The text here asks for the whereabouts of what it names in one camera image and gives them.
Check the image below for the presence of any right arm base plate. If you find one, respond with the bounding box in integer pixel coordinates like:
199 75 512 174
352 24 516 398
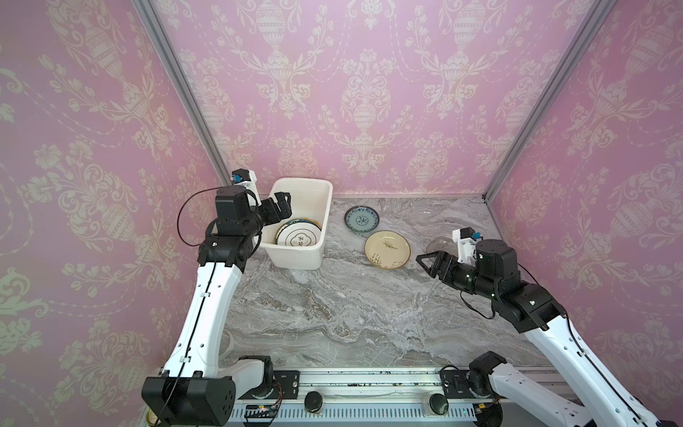
439 366 504 401

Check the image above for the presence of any white plate green line pattern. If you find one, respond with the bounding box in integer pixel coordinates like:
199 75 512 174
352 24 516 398
276 218 322 247

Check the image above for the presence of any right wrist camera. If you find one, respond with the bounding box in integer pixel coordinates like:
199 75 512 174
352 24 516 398
452 227 481 266

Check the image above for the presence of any small teal patterned plate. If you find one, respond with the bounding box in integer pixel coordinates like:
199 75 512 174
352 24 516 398
344 206 380 233

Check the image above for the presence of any white slotted cable duct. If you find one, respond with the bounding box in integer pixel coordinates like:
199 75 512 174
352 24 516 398
228 402 478 425

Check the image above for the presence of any white plastic bin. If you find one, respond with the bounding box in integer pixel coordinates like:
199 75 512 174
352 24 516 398
261 177 333 270

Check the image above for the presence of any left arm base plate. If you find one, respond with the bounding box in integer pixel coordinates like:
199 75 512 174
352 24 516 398
240 370 301 400

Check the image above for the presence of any jar black lid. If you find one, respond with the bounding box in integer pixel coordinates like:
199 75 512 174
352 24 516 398
422 393 449 417
304 391 324 416

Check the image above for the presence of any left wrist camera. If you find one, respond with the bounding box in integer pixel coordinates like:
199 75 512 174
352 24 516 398
231 168 261 206

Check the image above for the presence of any left jar black lid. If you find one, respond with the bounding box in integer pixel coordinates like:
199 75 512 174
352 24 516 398
304 391 324 416

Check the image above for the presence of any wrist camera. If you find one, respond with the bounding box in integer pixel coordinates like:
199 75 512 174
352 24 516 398
452 227 481 266
231 168 261 206

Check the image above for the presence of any right jar black lid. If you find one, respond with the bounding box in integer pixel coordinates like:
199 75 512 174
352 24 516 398
422 393 449 417

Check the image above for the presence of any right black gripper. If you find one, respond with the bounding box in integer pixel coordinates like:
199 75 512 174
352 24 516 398
418 252 502 306

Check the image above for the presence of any clear glass plate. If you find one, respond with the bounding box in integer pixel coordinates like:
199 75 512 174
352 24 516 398
425 237 458 255

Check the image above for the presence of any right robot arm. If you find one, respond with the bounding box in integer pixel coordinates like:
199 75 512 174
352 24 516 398
416 239 672 426

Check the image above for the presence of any beige plate floral pattern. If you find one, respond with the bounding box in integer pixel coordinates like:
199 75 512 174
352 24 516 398
365 231 412 270

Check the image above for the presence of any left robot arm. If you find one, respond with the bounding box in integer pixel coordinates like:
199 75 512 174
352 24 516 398
142 185 292 426

